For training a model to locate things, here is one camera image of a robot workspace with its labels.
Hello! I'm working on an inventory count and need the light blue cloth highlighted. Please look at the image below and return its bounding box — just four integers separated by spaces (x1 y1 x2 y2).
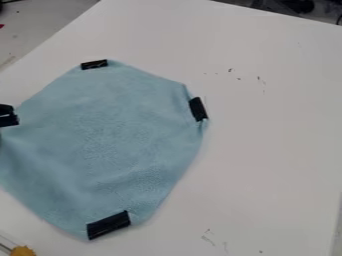
0 58 210 241

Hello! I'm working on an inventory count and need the yellow toy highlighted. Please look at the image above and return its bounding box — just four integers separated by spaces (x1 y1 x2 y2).
9 245 38 256

